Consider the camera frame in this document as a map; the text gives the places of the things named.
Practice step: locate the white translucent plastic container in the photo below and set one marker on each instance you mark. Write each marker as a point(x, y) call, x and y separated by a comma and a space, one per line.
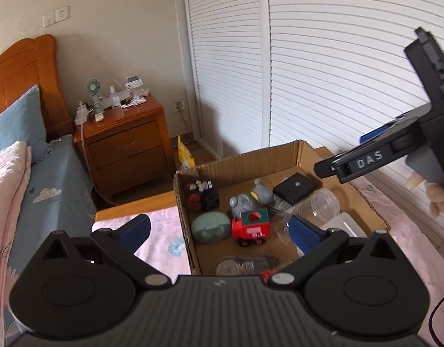
point(343, 225)

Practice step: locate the yellow bag on floor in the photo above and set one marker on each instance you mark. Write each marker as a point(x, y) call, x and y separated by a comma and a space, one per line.
point(185, 157)

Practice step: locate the blue bed sheet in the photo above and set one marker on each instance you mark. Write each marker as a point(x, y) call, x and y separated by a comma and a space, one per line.
point(57, 198)

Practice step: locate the cardboard box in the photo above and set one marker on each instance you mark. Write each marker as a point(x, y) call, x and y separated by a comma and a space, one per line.
point(234, 175)

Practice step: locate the pink floral table cloth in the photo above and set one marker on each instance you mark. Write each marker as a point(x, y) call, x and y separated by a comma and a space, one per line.
point(166, 249)

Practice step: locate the blue black toy train car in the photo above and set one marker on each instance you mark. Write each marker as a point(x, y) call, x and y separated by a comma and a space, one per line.
point(201, 196)

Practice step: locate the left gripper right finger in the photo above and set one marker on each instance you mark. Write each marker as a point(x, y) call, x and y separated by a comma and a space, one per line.
point(317, 246)

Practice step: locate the clear plastic jar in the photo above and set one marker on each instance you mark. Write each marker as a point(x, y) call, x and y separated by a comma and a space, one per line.
point(320, 207)

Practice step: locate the pink floral quilt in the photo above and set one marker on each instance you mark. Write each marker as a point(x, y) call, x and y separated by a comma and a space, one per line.
point(15, 172)

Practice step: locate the mint green earbud case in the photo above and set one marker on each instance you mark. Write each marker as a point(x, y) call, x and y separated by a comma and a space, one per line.
point(211, 227)

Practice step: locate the wall power socket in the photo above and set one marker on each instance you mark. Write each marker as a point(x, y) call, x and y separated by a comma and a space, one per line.
point(178, 105)

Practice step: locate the grey elephant toy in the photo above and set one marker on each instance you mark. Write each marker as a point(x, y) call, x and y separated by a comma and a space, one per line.
point(259, 197)

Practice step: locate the blue pillow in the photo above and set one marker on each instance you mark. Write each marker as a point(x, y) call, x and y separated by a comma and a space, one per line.
point(23, 121)

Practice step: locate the wooden nightstand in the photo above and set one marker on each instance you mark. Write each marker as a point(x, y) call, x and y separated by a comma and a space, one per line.
point(129, 147)

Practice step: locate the red toy train engine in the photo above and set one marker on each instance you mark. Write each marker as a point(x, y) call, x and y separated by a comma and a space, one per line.
point(251, 228)

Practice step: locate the clear spray bottle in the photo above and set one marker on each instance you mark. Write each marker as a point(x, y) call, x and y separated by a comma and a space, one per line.
point(115, 98)

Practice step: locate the clear screw box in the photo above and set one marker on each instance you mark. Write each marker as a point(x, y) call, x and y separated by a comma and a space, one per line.
point(279, 206)

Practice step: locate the white power strip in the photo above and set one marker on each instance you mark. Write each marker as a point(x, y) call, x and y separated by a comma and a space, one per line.
point(82, 114)

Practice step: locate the wall light switch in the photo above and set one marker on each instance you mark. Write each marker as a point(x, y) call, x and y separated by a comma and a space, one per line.
point(56, 16)

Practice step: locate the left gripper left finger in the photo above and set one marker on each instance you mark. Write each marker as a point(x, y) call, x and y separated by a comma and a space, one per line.
point(120, 245)

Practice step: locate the person's right hand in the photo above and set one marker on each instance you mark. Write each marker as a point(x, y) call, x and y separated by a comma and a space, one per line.
point(427, 170)

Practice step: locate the jar of golden capsules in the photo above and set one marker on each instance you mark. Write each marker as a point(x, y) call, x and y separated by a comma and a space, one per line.
point(264, 266)

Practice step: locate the black square device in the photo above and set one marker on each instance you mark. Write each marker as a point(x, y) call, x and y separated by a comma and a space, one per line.
point(295, 188)

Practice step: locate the wooden bed headboard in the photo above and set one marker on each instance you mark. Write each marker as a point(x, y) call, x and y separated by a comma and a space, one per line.
point(31, 62)

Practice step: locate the small green desk fan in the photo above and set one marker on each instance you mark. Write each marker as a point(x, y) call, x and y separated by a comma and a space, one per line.
point(93, 89)

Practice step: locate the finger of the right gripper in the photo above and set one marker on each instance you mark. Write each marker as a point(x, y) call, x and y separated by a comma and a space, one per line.
point(372, 134)
point(337, 165)

